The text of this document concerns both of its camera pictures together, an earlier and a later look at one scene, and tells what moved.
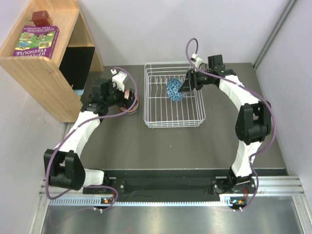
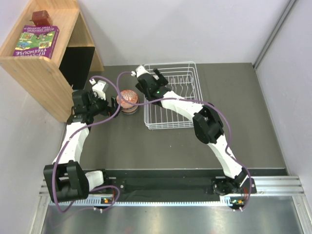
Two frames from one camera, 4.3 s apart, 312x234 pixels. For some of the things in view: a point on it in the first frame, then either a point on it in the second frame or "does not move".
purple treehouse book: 37,41 does not move
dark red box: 41,18 does not move
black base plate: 171,183 does not move
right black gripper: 191,82 to 161,82
